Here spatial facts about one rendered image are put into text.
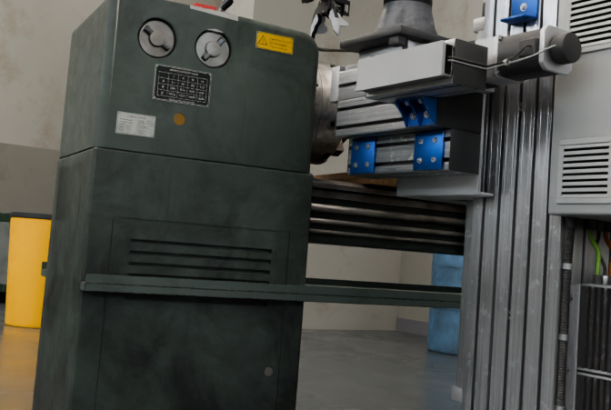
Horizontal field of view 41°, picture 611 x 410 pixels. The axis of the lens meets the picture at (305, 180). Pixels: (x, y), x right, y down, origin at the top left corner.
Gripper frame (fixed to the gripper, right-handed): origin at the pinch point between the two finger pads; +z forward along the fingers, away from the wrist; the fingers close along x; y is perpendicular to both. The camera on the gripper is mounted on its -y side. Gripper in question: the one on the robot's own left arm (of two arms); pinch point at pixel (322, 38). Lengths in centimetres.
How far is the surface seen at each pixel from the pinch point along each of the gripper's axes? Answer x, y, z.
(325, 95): -24.0, -13.2, 23.6
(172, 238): -29, -59, 69
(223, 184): -31, -47, 54
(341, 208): -26, -5, 56
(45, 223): 343, 19, 66
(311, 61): -33.1, -25.2, 17.5
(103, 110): -26, -80, 40
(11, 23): 737, 70, -157
